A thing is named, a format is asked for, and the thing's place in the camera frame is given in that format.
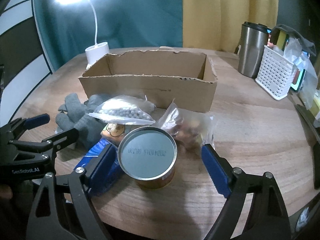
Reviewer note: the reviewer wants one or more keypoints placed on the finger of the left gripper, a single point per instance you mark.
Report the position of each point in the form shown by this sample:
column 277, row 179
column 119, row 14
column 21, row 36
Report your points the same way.
column 30, row 122
column 57, row 138

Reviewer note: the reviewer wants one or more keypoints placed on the blue tissue packet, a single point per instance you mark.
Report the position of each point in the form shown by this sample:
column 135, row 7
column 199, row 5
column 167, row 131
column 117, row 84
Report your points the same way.
column 101, row 166

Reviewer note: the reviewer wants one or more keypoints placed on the teal curtain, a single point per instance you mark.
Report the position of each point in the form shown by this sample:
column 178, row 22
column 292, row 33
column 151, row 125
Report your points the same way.
column 67, row 30

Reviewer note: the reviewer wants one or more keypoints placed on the steel travel mug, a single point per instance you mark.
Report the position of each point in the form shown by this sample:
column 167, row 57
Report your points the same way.
column 253, row 39

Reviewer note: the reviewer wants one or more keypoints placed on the clear snack bag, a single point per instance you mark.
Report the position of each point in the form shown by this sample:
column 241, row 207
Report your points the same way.
column 190, row 129

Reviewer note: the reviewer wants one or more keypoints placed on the orange tin can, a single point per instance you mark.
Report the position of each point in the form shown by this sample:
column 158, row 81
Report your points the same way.
column 148, row 155

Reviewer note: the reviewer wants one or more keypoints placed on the white perforated basket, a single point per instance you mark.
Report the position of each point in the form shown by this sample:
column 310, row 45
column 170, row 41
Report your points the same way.
column 275, row 74

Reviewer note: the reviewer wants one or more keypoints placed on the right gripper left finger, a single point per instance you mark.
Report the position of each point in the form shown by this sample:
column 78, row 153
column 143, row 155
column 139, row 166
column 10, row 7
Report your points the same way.
column 62, row 208

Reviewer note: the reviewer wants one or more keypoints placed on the crumpled clear plastic bags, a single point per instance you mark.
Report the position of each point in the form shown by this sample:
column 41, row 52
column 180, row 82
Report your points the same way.
column 305, row 80

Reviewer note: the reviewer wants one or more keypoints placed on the grey knitted glove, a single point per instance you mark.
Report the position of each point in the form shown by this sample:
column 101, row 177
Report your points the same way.
column 74, row 114

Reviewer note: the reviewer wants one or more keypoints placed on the yellow curtain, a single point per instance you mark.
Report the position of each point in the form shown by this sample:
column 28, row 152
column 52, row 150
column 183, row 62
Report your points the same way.
column 216, row 24

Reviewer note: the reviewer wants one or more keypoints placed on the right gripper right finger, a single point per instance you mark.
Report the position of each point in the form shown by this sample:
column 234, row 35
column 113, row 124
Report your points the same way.
column 267, row 217

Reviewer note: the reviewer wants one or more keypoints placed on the yellow green sponge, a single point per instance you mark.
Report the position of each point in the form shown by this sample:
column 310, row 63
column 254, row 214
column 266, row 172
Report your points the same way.
column 279, row 38

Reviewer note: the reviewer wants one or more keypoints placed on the bag of cotton swabs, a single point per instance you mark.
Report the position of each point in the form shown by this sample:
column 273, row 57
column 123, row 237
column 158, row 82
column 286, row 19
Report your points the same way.
column 125, row 110

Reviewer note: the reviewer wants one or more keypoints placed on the brown cardboard box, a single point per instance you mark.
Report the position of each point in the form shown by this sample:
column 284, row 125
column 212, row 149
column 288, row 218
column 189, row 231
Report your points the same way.
column 162, row 76

